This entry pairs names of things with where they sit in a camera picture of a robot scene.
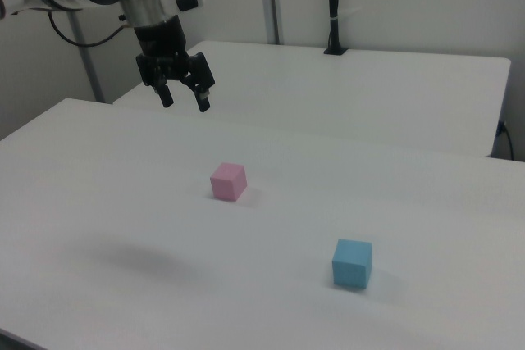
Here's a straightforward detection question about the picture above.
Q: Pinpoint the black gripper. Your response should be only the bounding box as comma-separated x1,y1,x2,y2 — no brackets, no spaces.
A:
133,16,217,114

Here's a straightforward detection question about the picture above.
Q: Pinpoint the blue cube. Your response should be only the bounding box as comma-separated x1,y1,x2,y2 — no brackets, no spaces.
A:
331,238,373,289

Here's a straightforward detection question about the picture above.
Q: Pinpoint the pink cube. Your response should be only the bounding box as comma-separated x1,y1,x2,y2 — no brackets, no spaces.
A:
209,162,249,202

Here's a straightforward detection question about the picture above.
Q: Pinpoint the black pole with base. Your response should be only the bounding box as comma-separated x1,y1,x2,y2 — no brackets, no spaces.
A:
323,0,349,57

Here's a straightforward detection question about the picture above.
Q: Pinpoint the white side table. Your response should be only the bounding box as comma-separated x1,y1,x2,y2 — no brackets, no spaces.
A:
112,40,512,158

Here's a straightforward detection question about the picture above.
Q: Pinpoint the grey slanted frame post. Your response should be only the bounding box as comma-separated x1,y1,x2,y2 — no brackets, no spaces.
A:
67,9,107,104

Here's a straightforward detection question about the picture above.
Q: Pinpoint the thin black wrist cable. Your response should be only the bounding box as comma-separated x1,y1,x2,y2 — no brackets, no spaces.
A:
48,11,135,48

